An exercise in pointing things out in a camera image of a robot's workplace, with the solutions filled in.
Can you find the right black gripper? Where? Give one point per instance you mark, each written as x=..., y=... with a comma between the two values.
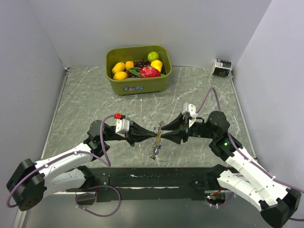
x=179, y=123

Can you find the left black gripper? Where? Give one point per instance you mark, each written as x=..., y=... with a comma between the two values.
x=138, y=131

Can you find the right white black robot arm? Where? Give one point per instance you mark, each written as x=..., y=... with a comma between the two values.
x=276, y=201

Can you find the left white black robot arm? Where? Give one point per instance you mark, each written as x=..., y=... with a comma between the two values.
x=33, y=181

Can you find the yellow mango lower left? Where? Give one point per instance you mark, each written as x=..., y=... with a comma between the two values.
x=121, y=75

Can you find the yellow mango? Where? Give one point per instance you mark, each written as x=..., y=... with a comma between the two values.
x=120, y=66
x=121, y=75

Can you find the yellow mango upper left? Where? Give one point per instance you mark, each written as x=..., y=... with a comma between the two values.
x=120, y=66

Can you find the small orange fruit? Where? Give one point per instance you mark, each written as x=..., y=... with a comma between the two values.
x=129, y=65

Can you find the dark grape bunch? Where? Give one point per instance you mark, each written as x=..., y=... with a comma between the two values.
x=138, y=65

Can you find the black white roll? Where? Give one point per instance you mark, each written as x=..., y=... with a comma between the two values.
x=221, y=68

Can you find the green apple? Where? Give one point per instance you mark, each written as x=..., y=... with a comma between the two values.
x=152, y=56

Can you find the olive green plastic bin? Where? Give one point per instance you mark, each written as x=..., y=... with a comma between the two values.
x=137, y=85

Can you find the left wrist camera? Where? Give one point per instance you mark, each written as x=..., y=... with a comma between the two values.
x=122, y=124

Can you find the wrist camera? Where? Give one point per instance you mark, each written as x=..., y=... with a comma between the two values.
x=189, y=111
x=122, y=124

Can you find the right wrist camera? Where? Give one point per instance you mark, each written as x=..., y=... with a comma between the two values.
x=189, y=111

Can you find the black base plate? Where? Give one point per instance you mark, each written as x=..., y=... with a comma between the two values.
x=153, y=183

